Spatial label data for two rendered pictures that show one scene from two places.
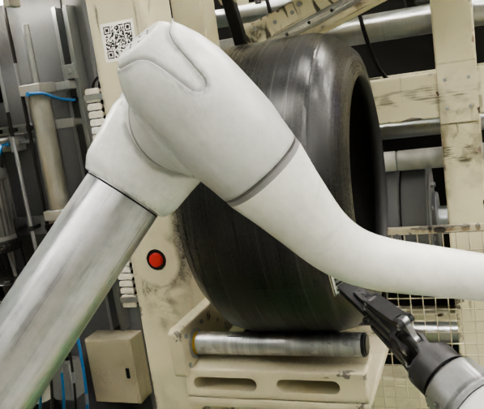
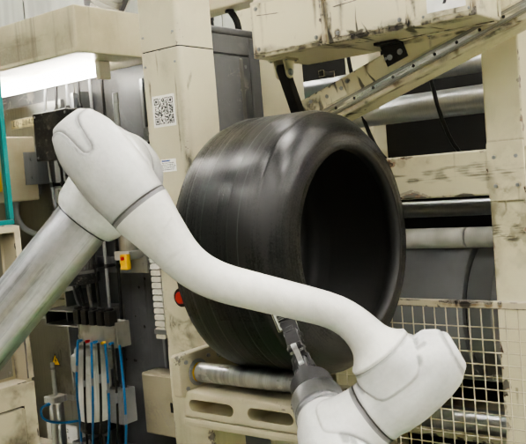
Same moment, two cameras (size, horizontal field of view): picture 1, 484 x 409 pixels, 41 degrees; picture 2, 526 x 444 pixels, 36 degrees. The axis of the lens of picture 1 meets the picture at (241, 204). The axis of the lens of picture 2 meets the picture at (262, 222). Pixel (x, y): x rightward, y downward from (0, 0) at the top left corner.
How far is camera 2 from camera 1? 0.74 m
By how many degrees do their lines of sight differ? 18
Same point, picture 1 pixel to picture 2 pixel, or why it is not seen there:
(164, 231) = not seen: hidden behind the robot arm
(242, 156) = (110, 195)
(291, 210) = (145, 234)
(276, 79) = (250, 148)
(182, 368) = (179, 389)
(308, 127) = (260, 188)
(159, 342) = not seen: hidden behind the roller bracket
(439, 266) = (256, 287)
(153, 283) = (177, 318)
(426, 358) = (299, 376)
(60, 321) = (22, 301)
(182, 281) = not seen: hidden behind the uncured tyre
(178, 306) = (195, 340)
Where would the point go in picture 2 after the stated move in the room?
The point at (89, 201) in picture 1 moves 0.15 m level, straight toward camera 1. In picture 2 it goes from (52, 223) to (20, 229)
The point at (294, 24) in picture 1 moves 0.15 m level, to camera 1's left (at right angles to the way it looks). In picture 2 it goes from (342, 99) to (285, 105)
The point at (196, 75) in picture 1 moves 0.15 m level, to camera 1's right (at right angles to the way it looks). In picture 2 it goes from (87, 143) to (179, 133)
